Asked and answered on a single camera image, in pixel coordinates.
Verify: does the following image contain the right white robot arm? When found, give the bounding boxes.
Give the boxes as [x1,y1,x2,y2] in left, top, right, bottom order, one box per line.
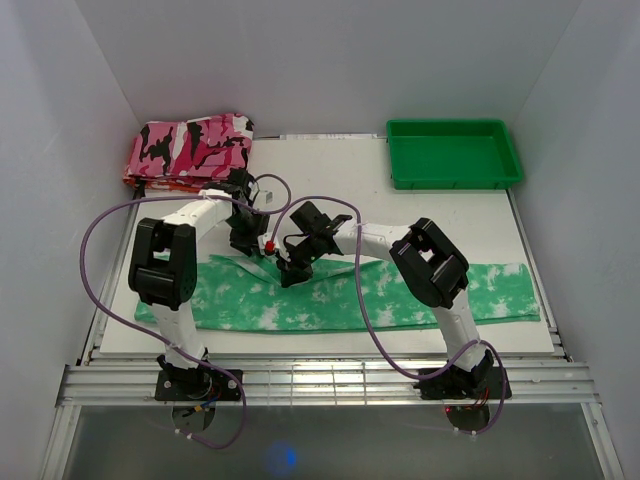
[265,197,497,397]

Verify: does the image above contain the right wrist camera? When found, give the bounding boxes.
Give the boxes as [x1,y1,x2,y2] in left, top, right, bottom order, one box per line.
[257,232,280,256]

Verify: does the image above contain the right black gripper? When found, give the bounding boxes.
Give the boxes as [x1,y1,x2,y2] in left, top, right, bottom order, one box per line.
[277,234,323,288]

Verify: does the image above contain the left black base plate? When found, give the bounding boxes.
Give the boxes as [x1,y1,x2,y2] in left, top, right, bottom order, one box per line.
[154,369,241,402]

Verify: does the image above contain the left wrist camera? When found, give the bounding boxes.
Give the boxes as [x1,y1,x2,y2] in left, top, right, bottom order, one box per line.
[251,187,273,210]

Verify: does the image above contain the orange folded garment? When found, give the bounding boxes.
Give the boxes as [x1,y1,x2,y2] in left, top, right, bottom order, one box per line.
[123,174,227,193]

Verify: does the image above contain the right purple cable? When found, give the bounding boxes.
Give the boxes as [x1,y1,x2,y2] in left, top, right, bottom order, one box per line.
[272,195,506,437]

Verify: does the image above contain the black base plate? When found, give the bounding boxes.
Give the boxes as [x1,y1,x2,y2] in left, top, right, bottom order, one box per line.
[414,366,512,400]
[154,369,241,402]

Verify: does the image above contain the aluminium frame rail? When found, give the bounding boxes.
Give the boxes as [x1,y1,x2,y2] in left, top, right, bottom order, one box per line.
[57,360,600,406]

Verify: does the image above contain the purple cable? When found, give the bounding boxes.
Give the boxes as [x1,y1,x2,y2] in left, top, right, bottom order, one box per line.
[79,173,294,450]
[272,195,506,437]

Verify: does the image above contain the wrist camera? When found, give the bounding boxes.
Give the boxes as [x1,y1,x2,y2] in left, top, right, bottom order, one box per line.
[257,232,280,256]
[251,187,273,210]

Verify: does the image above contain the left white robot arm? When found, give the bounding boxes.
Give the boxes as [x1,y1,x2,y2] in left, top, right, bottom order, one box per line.
[128,169,269,400]

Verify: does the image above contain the white paper strip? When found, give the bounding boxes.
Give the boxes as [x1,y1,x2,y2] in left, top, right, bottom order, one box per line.
[278,133,386,140]

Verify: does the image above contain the green tie-dye trousers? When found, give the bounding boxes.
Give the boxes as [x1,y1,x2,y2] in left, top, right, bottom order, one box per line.
[133,252,541,332]

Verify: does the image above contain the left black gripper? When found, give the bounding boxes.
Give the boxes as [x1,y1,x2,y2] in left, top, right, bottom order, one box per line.
[226,209,271,258]

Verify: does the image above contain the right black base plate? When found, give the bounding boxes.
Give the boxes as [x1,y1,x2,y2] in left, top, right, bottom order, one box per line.
[414,366,512,400]

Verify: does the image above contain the pink camouflage folded trousers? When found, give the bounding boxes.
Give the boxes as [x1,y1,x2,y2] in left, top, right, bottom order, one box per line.
[123,113,254,178]

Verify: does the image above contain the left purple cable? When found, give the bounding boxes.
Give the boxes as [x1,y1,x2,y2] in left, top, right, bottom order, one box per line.
[79,173,294,450]

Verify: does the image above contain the green plastic tray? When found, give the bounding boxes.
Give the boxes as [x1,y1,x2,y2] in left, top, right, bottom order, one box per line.
[386,119,523,191]

